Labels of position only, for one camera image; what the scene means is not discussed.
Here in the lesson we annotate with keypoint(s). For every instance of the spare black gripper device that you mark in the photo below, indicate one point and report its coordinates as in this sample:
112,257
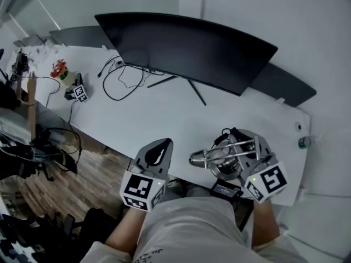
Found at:
19,63

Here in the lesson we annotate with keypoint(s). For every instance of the person's white shirt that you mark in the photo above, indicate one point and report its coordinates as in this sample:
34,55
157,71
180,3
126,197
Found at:
192,229

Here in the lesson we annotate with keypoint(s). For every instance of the black monitor stand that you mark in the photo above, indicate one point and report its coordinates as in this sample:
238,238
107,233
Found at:
193,88

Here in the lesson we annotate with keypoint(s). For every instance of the red flowers in white pot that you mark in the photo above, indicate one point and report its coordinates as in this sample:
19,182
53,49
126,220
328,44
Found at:
61,71

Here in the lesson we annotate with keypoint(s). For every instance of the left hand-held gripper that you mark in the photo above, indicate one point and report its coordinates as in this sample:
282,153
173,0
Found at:
137,186

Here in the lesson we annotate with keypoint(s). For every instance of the green bottle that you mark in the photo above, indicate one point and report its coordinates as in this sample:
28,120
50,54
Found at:
304,142

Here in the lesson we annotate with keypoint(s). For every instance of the black power adapter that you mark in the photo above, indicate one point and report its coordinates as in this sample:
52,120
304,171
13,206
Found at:
226,190

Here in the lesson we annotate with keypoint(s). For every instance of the person's right forearm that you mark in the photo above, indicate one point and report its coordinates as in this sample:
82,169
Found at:
264,223

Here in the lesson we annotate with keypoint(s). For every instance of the large black curved monitor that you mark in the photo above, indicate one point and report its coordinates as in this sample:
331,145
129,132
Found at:
186,45

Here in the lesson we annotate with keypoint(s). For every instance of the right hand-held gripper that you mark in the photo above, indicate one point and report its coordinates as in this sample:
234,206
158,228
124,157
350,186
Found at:
270,179

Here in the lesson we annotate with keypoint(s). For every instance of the spare grey gripper device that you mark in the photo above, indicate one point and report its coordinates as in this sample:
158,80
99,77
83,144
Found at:
79,92

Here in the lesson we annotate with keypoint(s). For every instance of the white table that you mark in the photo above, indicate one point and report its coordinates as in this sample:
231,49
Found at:
164,119

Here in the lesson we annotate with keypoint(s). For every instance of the person's left forearm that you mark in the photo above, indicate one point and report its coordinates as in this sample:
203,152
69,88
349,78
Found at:
124,231

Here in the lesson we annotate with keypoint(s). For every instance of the silver metal lamp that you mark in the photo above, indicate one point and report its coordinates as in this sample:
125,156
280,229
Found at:
198,157

